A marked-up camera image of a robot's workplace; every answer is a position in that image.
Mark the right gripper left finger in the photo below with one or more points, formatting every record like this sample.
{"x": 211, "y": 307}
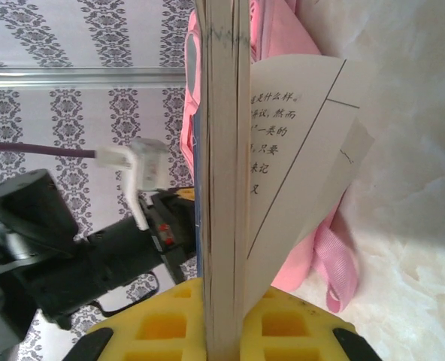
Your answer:
{"x": 132, "y": 319}

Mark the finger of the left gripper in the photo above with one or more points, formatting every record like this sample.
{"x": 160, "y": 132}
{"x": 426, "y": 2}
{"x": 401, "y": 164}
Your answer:
{"x": 186, "y": 194}

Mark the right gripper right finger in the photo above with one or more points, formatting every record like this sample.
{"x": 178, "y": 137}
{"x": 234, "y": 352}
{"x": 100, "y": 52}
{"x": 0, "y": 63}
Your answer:
{"x": 312, "y": 316}

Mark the dark blue book white label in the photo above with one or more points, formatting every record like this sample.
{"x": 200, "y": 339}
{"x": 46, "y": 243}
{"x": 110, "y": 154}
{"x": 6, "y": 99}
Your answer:
{"x": 222, "y": 150}

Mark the pink backpack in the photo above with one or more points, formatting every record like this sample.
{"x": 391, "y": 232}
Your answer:
{"x": 282, "y": 30}

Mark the aluminium frame post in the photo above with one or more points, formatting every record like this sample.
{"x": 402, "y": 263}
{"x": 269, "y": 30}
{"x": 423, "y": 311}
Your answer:
{"x": 76, "y": 78}

